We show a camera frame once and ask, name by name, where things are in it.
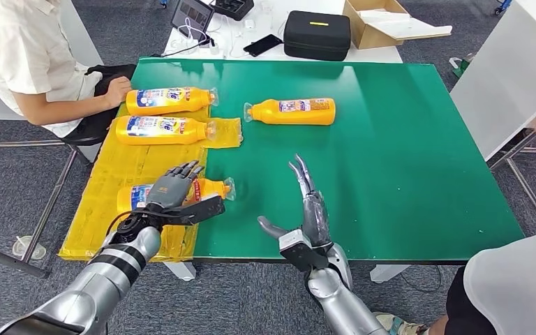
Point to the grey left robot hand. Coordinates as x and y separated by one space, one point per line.
171 189

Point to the white table foot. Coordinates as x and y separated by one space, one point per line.
388 273
180 272

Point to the black tablet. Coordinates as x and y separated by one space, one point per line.
193 14

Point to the small white adapter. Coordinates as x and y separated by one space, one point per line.
249 24

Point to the black charger box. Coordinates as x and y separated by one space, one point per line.
233 8

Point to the black zip case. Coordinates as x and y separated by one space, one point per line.
316 39

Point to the white sheet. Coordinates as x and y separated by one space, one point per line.
406 26

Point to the clear plastic cup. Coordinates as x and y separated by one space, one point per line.
27 249

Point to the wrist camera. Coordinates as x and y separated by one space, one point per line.
201 210
295 245

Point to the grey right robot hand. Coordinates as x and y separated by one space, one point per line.
316 222

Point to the green white floor object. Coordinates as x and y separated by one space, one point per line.
460 67

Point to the white desk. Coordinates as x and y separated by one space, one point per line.
379 55

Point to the person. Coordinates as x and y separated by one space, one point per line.
517 282
13 46

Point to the black stool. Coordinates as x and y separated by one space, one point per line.
80 141

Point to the black phone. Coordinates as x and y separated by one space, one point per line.
263 45

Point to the blue wheel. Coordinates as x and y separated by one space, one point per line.
503 5
164 3

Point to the orange detergent bottle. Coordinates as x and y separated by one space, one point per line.
166 101
212 188
161 130
291 113

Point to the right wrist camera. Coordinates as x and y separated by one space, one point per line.
295 245

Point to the cardboard box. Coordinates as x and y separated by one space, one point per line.
365 37

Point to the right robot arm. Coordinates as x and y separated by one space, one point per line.
342 305

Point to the person's right hand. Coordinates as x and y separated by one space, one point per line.
117 91

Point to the white power block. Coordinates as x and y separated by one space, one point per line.
216 49

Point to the person's right forearm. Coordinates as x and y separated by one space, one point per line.
64 111

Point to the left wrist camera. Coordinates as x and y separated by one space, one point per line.
201 210

